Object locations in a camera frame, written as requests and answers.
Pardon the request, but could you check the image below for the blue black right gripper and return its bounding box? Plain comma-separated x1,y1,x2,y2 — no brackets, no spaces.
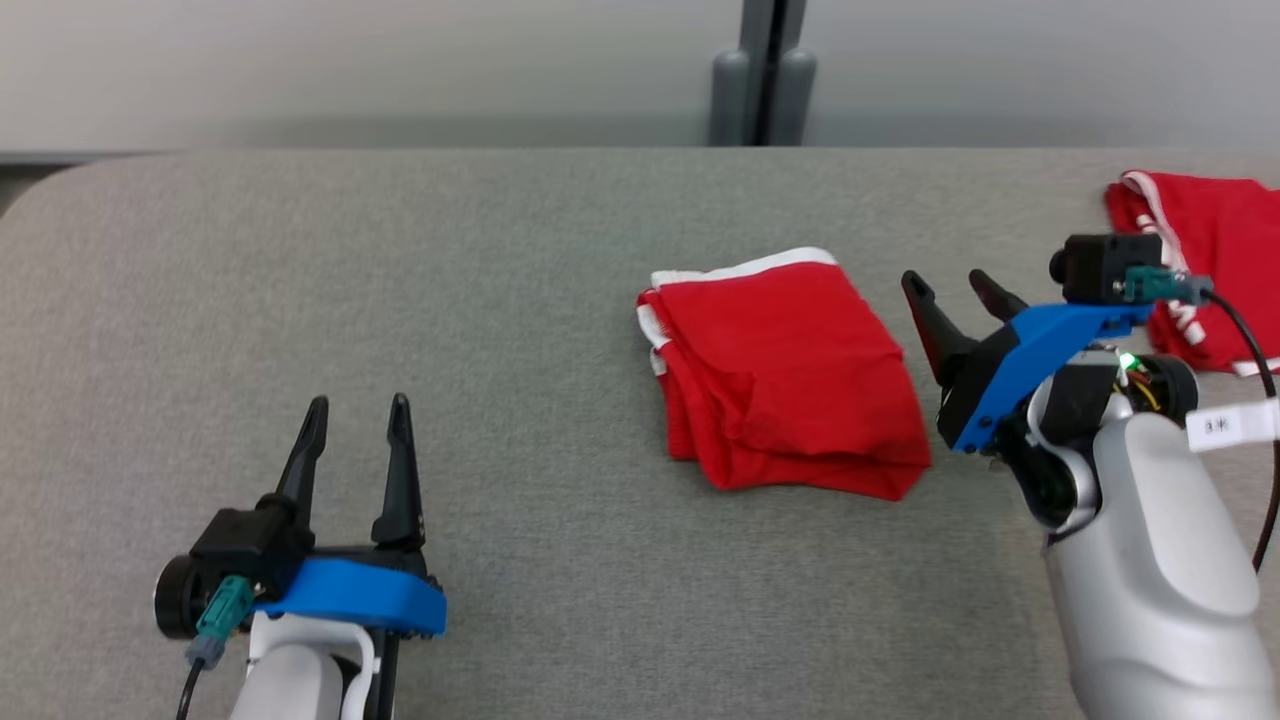
900,269,1200,457

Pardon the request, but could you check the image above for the white right cable label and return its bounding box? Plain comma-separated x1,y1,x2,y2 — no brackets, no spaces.
1186,399,1280,454

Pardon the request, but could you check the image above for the red basketball jersey white trim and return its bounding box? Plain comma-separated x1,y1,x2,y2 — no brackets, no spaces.
1104,169,1280,379

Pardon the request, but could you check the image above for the grey vertical door frame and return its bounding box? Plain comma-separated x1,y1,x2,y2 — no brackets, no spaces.
738,0,808,148

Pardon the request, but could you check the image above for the grey rounded post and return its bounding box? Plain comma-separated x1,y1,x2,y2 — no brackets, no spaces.
770,48,818,148
710,50,752,148

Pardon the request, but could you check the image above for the grey fabric sofa seat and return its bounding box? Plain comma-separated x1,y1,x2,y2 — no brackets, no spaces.
0,147,1280,720

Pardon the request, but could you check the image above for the red shorts white stripe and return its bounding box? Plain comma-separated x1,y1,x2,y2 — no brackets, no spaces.
636,246,934,503

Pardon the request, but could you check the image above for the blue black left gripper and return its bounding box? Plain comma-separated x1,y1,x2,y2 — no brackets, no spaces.
152,392,449,642

